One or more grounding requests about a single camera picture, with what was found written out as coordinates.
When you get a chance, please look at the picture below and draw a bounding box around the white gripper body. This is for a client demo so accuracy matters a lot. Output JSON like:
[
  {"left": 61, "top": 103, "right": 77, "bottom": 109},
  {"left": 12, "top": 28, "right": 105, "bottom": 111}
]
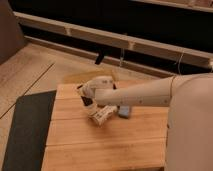
[{"left": 77, "top": 76, "right": 114, "bottom": 97}]

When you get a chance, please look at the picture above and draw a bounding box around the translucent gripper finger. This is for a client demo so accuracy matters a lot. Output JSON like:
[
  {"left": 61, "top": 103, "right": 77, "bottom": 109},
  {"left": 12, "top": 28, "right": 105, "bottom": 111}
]
[
  {"left": 82, "top": 97, "right": 94, "bottom": 107},
  {"left": 63, "top": 69, "right": 118, "bottom": 84}
]

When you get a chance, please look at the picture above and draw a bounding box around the black eraser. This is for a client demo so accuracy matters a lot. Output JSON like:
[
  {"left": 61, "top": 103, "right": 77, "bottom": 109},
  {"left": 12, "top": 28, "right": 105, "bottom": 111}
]
[{"left": 77, "top": 85, "right": 93, "bottom": 107}]

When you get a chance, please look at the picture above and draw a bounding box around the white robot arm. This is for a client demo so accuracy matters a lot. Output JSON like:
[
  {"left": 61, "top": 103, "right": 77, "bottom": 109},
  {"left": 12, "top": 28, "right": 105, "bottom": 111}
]
[{"left": 76, "top": 72, "right": 213, "bottom": 171}]

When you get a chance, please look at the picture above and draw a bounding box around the blue sponge block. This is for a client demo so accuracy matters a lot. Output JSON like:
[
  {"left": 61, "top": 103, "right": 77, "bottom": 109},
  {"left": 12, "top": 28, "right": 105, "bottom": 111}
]
[{"left": 118, "top": 106, "right": 131, "bottom": 118}]

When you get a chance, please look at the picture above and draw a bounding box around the wooden board table top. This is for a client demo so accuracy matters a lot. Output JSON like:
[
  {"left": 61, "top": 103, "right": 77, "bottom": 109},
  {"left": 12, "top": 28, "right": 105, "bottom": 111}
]
[{"left": 42, "top": 84, "right": 168, "bottom": 171}]

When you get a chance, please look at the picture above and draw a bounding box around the dark floor mat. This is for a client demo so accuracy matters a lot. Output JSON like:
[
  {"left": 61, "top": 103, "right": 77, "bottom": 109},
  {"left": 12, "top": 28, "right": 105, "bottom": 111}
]
[{"left": 1, "top": 90, "right": 56, "bottom": 171}]

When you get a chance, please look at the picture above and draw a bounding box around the black clamp on rail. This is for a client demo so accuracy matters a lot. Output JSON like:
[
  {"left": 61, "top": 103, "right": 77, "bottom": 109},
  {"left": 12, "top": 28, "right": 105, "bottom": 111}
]
[{"left": 95, "top": 50, "right": 105, "bottom": 65}]

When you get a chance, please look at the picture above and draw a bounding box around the wooden wall rail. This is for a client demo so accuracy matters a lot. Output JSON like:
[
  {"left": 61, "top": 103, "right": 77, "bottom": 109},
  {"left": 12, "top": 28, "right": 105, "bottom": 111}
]
[{"left": 14, "top": 12, "right": 213, "bottom": 67}]

